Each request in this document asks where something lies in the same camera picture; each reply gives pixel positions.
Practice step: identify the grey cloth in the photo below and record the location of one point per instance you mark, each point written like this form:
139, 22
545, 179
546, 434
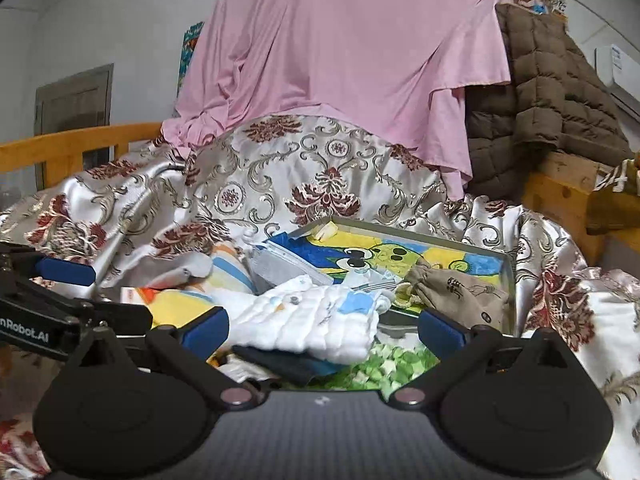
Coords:
160, 270

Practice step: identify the grey wooden door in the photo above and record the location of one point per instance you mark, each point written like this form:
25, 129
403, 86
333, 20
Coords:
75, 95

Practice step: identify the dark navy cloth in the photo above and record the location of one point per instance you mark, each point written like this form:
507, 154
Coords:
280, 360

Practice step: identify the striped cloth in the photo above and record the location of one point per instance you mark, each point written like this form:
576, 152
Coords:
230, 270

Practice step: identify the floral satin blanket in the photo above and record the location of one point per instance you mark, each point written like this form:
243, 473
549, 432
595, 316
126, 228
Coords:
280, 170

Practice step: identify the beige patterned cloth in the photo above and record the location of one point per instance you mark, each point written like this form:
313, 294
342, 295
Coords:
617, 175

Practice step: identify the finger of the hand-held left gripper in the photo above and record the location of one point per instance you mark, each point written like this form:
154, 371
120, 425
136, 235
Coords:
115, 316
65, 271

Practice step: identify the bag of green paper stars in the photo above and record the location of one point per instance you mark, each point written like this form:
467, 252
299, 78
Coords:
390, 365

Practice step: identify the white air conditioner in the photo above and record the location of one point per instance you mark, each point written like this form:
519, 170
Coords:
617, 70

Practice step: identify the brown quilted jacket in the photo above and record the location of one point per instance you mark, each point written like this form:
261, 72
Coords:
545, 85

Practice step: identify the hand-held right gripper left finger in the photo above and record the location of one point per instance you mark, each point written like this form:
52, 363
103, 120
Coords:
202, 334

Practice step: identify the pink bed sheet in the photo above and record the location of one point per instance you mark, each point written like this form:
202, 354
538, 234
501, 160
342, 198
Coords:
340, 50

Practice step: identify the white quilted cloth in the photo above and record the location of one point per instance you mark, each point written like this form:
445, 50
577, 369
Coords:
300, 320

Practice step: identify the wooden bed board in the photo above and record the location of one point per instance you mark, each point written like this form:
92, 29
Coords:
560, 195

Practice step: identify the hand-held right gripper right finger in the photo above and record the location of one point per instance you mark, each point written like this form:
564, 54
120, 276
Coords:
440, 331

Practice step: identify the wooden slatted bed rail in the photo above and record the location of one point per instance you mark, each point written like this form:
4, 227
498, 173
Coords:
60, 147

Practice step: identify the grey storage box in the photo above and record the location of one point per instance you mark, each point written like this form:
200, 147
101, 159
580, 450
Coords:
507, 290

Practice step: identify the blue yellow cartoon cloth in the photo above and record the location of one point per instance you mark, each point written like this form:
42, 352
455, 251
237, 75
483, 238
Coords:
380, 255

